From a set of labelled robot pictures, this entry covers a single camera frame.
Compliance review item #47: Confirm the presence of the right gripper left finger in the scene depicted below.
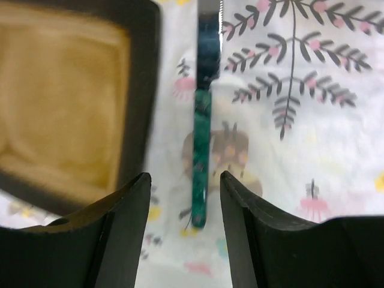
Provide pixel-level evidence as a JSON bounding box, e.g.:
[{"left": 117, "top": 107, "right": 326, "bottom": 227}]
[{"left": 1, "top": 173, "right": 151, "bottom": 288}]

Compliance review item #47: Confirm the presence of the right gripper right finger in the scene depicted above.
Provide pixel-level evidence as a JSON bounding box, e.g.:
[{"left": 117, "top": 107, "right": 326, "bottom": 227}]
[{"left": 220, "top": 172, "right": 383, "bottom": 288}]

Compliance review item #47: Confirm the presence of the floral patterned cloth napkin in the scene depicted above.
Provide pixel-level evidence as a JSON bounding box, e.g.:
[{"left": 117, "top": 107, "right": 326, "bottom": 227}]
[{"left": 1, "top": 1, "right": 383, "bottom": 287}]

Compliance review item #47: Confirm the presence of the square black brown plate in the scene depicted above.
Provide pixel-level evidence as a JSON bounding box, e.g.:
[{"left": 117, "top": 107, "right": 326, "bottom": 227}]
[{"left": 1, "top": 1, "right": 161, "bottom": 215}]

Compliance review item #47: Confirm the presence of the silver table knife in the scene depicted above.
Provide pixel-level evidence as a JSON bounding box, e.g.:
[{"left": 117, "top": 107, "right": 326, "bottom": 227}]
[{"left": 191, "top": 1, "right": 223, "bottom": 229}]

